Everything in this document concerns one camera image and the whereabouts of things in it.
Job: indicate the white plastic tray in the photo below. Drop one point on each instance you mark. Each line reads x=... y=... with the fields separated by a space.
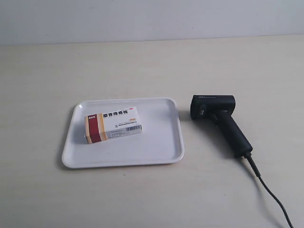
x=160 y=142

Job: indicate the black handheld barcode scanner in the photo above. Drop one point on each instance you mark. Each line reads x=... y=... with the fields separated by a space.
x=219 y=109

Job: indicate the white red medicine box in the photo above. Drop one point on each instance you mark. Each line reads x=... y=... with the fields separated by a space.
x=112 y=124

